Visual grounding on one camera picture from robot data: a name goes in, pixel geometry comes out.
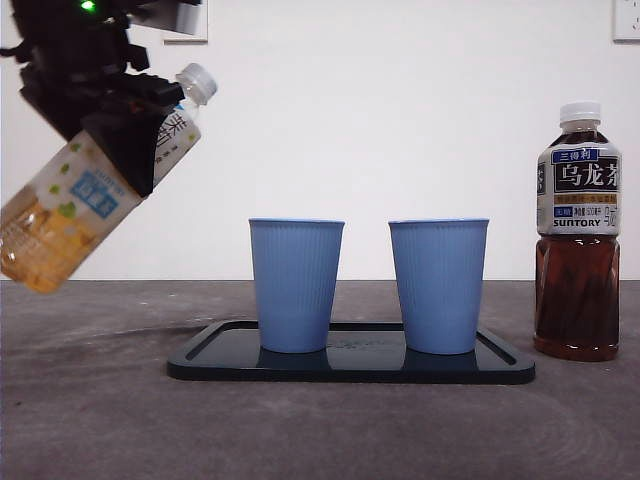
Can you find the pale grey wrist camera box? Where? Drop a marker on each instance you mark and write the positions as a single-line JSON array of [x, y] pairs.
[[187, 17]]

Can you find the blue ribbed cup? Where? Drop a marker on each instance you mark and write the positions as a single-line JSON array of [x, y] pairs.
[[295, 285], [437, 285]]

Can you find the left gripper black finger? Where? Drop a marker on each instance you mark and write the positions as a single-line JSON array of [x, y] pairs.
[[127, 150]]

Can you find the dark navy rectangular tray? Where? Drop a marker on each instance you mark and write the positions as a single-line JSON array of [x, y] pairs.
[[350, 372]]

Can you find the jasmine tea bottle white label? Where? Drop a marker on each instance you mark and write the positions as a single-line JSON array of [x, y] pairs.
[[55, 240]]

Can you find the white wall socket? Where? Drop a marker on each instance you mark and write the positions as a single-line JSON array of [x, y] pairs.
[[627, 31], [197, 39]]

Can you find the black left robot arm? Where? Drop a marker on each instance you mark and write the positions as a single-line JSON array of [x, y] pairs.
[[60, 85]]

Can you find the dark oolong tea bottle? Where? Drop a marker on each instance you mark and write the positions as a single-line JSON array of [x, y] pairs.
[[575, 300]]

